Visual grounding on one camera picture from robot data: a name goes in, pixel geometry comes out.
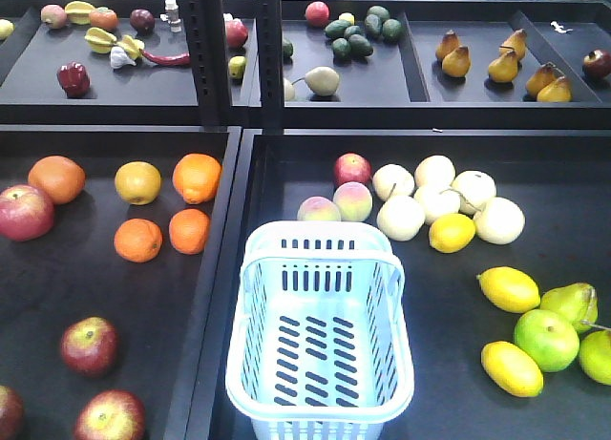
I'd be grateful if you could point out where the light blue plastic basket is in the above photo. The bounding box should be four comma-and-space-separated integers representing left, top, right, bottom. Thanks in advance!
225, 220, 414, 439

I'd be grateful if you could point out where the peach left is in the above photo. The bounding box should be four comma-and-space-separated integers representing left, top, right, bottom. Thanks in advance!
297, 196, 342, 221

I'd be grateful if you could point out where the peach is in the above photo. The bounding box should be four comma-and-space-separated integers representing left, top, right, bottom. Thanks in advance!
333, 181, 373, 222
297, 196, 342, 221

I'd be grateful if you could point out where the peach right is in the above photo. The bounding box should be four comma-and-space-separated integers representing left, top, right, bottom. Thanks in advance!
333, 181, 373, 222

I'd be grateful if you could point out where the red apple by peaches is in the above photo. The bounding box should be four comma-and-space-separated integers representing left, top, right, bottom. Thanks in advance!
333, 153, 371, 187

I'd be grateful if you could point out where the white pear cluster front left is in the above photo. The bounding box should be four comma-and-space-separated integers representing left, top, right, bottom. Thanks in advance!
376, 195, 425, 241

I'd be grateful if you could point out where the large orange right rear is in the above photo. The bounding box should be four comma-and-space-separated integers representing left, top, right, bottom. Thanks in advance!
172, 153, 222, 205

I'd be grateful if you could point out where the small orange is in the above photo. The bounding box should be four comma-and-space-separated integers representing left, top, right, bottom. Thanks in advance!
114, 219, 163, 263
169, 208, 210, 255

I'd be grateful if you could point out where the pale green pear upper shelf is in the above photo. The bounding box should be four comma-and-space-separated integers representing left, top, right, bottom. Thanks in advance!
304, 66, 340, 96

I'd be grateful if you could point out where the yellow lemon by pears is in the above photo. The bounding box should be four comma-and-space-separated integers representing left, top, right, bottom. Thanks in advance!
429, 213, 475, 254

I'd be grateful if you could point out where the black upper display shelf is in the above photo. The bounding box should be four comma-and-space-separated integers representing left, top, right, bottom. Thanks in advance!
1, 0, 610, 130

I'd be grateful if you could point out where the small orange right front left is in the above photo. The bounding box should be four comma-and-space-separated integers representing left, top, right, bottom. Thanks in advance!
114, 219, 163, 263

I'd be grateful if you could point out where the yellow orange citrus fruit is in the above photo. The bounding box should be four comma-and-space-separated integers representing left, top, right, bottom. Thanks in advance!
115, 161, 162, 205

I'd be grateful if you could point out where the red chili pepper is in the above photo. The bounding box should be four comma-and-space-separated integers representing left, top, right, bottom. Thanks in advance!
141, 50, 190, 67

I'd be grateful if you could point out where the red pomegranate upper shelf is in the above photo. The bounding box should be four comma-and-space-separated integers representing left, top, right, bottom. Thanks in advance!
305, 1, 329, 28

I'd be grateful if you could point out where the yellow lemon right upper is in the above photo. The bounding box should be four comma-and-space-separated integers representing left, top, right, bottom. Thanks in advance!
476, 266, 540, 313

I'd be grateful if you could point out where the yellow starfruit right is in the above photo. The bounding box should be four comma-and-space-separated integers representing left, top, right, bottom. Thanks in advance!
116, 34, 145, 60

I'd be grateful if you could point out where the yellow starfruit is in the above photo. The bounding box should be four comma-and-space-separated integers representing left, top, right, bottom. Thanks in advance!
116, 34, 145, 60
84, 27, 117, 54

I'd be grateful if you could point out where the white garlic bulb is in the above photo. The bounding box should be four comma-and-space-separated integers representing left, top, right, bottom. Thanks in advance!
109, 46, 137, 70

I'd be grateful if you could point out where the orange behind centre apple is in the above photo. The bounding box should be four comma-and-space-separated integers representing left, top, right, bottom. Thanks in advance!
28, 156, 86, 205

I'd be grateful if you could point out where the dark purple plum fruit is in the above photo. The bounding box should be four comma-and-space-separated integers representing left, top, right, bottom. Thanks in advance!
129, 9, 156, 35

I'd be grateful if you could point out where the red apple front middle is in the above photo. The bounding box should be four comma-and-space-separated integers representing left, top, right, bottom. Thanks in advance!
59, 316, 119, 378

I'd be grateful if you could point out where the yellow lemon right lower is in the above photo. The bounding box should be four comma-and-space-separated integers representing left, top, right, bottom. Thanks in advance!
480, 341, 544, 398

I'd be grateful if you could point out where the yellow starfruit left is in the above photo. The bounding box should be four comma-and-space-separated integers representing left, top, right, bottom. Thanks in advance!
84, 27, 117, 54

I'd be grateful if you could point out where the red bell pepper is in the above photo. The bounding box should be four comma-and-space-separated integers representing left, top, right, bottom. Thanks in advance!
56, 61, 91, 98

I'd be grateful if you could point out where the pink red apple centre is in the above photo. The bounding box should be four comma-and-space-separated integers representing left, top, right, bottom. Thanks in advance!
1, 184, 54, 241

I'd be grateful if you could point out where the red apple front right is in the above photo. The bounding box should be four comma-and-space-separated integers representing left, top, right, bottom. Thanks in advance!
73, 389, 145, 439

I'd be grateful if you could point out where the green apple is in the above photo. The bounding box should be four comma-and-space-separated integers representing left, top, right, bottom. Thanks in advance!
514, 309, 579, 372

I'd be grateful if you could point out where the green pear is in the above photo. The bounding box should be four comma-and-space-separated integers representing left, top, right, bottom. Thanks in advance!
539, 283, 599, 334

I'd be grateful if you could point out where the red apple front left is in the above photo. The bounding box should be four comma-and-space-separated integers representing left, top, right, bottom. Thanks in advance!
0, 386, 25, 440

